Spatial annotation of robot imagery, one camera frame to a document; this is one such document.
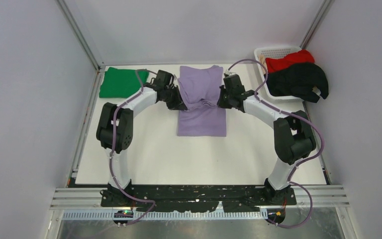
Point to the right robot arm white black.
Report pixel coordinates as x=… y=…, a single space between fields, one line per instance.
x=293 y=135

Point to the folded green t shirt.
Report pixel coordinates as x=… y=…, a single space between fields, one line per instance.
x=119 y=83

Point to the left corner metal post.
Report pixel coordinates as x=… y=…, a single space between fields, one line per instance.
x=77 y=32

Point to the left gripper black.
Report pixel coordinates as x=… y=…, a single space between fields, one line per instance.
x=178 y=104

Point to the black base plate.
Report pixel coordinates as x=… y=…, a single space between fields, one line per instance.
x=193 y=198

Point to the red t shirt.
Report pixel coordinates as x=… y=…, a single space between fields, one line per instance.
x=302 y=56

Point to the beige t shirt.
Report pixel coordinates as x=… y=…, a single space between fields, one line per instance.
x=264 y=67

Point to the corner metal post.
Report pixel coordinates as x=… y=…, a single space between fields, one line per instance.
x=77 y=32
x=319 y=17

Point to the black t shirt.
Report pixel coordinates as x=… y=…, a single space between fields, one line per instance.
x=306 y=81

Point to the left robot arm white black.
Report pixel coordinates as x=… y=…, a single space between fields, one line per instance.
x=115 y=127

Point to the white plastic basket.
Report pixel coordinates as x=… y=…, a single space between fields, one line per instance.
x=276 y=52

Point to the aluminium frame rail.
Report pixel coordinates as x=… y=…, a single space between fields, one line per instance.
x=315 y=195

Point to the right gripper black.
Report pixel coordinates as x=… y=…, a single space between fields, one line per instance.
x=221 y=103

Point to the white slotted cable duct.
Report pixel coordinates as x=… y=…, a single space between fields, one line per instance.
x=129 y=215

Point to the purple t shirt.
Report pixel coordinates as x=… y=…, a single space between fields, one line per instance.
x=200 y=92

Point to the right corner metal post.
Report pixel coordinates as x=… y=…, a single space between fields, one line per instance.
x=319 y=17

